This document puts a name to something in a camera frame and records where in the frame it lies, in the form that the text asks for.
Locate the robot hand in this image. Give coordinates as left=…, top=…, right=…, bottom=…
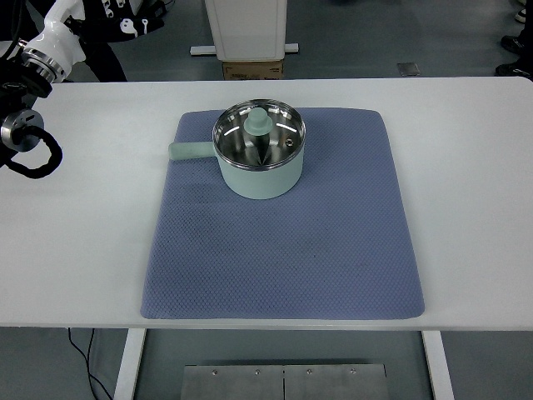
left=22, top=0, right=166, bottom=77

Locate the green pot with handle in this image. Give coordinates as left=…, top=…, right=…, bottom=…
left=167, top=97, right=308, bottom=200

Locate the person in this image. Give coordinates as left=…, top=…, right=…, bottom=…
left=81, top=40, right=128, bottom=83

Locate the cardboard box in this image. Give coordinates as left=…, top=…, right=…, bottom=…
left=221, top=60, right=285, bottom=81

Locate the glass lid with green knob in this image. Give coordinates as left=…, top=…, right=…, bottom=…
left=212, top=97, right=308, bottom=172

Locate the blue textured mat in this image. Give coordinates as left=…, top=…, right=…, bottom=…
left=140, top=107, right=426, bottom=321

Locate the white table leg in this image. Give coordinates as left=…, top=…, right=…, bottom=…
left=112, top=328, right=147, bottom=400
left=421, top=331, right=456, bottom=400

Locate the white pedestal stand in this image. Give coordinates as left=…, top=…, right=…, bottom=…
left=189, top=0, right=300, bottom=63

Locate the black floor cable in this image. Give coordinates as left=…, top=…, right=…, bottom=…
left=67, top=327, right=114, bottom=400

